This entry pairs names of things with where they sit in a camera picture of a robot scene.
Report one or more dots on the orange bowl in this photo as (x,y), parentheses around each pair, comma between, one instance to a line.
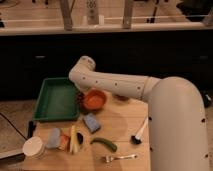
(94,99)

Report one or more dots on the white paper cup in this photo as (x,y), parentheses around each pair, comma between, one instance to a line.
(34,147)

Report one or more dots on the green plastic tray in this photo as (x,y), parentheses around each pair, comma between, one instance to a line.
(56,101)

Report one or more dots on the dark eggplant piece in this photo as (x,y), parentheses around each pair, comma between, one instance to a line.
(80,138)

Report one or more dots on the dark purple grape bunch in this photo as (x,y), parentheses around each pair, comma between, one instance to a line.
(80,98)

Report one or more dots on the green cucumber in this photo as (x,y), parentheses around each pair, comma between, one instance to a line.
(107,143)

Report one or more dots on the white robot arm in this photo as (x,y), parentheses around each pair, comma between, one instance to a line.
(176,114)

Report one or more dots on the grey blue sponge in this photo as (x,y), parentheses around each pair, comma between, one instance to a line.
(54,138)

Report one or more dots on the silver fork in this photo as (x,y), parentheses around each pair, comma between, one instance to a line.
(108,159)

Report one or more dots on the blue sponge block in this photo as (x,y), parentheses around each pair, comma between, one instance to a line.
(91,122)

